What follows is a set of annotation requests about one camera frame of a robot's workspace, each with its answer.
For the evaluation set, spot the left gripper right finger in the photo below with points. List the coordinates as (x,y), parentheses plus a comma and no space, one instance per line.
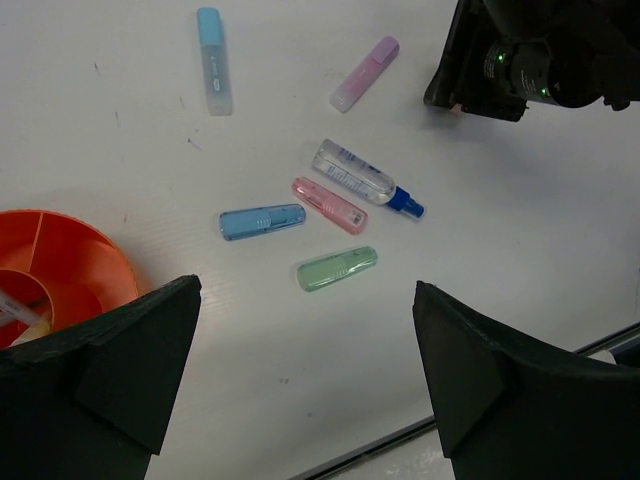
(566,416)

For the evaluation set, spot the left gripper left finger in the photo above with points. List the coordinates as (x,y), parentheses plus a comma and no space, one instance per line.
(94,401)

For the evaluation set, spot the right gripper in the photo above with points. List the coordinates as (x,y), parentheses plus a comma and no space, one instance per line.
(501,55)

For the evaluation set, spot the yellow pen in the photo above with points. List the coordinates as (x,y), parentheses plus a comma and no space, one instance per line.
(34,332)

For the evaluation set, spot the pink purple highlighter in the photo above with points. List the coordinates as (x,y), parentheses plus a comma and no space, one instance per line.
(365,74)

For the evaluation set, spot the orange round organizer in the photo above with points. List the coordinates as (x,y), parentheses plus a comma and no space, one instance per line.
(62,269)

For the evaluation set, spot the clear spray bottle blue cap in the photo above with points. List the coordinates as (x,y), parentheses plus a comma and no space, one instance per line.
(361,178)

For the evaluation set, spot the pink plastic case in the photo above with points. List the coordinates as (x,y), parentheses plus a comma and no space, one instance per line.
(333,207)

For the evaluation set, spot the blue plastic case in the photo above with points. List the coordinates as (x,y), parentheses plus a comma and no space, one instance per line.
(247,223)

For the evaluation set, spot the green plastic case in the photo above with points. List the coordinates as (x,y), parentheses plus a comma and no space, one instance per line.
(322,272)

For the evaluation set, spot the blue capped highlighter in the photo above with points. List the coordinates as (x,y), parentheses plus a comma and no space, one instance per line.
(217,83)

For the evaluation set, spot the metal rail base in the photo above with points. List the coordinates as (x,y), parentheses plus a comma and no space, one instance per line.
(453,419)

